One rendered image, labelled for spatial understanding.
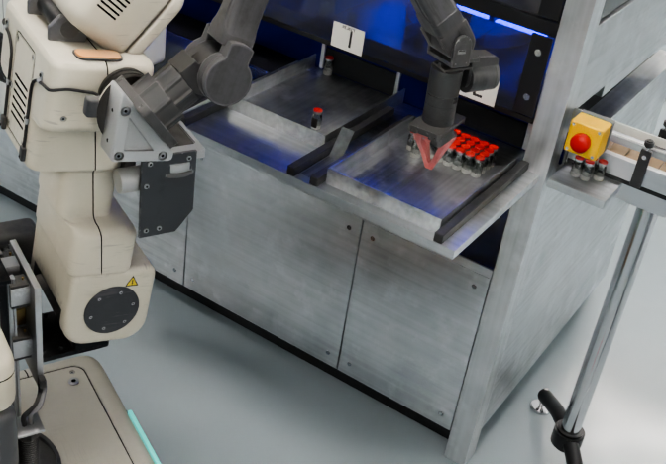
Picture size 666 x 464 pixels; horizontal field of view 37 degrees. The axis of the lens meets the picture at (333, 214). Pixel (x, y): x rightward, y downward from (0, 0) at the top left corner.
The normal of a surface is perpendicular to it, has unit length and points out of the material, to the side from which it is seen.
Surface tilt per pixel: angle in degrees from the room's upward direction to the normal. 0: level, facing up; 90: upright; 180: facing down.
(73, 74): 90
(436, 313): 90
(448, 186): 0
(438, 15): 77
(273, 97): 0
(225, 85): 86
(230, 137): 0
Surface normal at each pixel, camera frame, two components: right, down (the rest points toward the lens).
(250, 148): 0.13, -0.84
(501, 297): -0.55, 0.38
